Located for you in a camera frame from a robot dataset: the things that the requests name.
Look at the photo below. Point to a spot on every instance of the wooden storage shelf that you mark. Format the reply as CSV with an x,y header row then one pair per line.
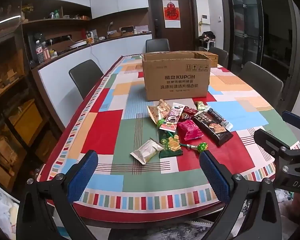
x,y
15,105

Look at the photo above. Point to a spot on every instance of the black framed glass door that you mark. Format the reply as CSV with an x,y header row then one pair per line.
x,y
245,25

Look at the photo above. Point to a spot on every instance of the beige snack packet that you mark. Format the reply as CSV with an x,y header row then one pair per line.
x,y
153,113
164,108

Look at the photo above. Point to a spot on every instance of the clear water bottle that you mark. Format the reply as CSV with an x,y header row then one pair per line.
x,y
39,52

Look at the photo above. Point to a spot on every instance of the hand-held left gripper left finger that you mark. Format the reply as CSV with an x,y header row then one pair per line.
x,y
86,171

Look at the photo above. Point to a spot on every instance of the small gold green candy packet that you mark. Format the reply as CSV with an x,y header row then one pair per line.
x,y
200,105

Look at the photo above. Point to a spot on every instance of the dark brown door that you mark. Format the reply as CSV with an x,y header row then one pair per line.
x,y
187,17

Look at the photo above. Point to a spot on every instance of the magenta snack packet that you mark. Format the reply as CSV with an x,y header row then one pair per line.
x,y
188,130

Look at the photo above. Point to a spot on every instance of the white card box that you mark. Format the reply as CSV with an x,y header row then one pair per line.
x,y
141,28

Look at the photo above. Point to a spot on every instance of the orange carton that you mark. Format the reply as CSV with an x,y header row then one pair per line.
x,y
90,37

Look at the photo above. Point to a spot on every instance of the white plate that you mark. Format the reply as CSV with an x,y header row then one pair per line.
x,y
77,45

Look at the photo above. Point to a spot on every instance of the yellow decoration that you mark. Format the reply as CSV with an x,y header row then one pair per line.
x,y
27,8

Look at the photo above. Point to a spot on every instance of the colourful patchwork tablecloth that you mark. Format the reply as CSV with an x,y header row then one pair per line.
x,y
102,130

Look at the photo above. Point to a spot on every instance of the black bag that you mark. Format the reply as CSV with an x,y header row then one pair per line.
x,y
207,37

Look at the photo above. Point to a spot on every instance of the white plastic bag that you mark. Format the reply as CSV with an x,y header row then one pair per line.
x,y
1,207

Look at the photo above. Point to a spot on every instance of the green snack packet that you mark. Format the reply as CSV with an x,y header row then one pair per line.
x,y
168,143

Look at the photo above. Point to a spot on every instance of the black coffee machine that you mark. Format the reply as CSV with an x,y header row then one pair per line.
x,y
32,42

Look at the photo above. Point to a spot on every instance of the green bottle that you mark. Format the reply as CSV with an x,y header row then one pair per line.
x,y
56,14

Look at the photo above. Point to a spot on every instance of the long black white snack packet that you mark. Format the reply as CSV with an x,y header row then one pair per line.
x,y
221,120

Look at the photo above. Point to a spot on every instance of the red and white box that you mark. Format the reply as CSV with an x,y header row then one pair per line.
x,y
46,53

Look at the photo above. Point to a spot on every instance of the dark red snack packet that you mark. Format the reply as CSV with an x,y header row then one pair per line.
x,y
189,112

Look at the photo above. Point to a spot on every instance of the dark brown cracker packet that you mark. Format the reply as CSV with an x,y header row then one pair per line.
x,y
212,130

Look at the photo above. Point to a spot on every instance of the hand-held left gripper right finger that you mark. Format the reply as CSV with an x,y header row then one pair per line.
x,y
213,173

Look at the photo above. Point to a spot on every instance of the white intercom panel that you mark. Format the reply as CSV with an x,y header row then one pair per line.
x,y
204,19

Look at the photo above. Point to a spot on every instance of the white and pink snack packet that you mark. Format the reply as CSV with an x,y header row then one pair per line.
x,y
171,120

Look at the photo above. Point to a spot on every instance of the white sideboard cabinet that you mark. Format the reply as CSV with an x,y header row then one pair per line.
x,y
65,65

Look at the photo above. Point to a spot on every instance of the white stool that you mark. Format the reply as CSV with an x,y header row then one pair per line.
x,y
208,45

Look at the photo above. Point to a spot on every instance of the grey dining chair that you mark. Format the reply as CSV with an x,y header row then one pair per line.
x,y
157,45
86,77
220,56
261,80

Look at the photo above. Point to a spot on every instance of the black tissue box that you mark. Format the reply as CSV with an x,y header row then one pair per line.
x,y
127,29

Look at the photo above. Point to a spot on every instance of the white desk lamp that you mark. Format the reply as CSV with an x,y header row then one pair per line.
x,y
110,26

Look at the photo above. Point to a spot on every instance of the brown cardboard box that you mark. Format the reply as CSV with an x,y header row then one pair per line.
x,y
175,80

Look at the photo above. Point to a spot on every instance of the red wall calendar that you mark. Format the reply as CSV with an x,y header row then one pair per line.
x,y
171,13

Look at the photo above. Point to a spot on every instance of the green lollipop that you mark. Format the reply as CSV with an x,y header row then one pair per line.
x,y
161,123
203,146

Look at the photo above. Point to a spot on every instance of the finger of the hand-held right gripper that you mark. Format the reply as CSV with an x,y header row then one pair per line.
x,y
267,140
293,120

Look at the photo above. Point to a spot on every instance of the wicker tray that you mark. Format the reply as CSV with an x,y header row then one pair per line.
x,y
114,34

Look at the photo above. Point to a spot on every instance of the grey patterned rug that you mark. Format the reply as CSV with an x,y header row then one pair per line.
x,y
165,231

